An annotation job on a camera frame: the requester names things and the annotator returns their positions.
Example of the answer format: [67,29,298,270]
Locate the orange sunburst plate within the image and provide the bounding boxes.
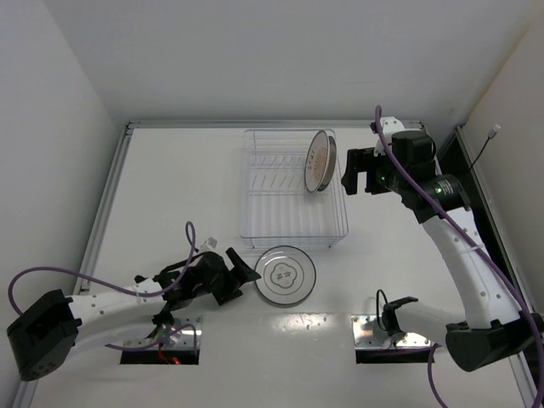
[304,130,330,193]

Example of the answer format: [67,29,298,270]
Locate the black rimmed clover plate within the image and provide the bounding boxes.
[254,246,317,308]

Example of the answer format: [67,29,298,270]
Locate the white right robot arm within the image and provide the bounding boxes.
[341,130,543,372]

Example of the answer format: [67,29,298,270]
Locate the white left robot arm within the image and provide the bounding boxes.
[7,248,261,382]

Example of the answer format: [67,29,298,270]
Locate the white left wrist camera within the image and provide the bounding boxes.
[199,237,218,252]

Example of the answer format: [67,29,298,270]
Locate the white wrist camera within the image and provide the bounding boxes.
[370,116,406,138]
[199,237,218,252]

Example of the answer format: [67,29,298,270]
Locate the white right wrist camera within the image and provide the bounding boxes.
[370,116,406,138]

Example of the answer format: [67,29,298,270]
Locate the clear wire dish rack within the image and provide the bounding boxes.
[240,128,349,250]

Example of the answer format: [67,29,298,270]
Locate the black wall cable with plug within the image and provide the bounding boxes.
[469,123,502,169]

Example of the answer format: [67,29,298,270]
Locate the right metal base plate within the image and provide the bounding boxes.
[351,314,433,351]

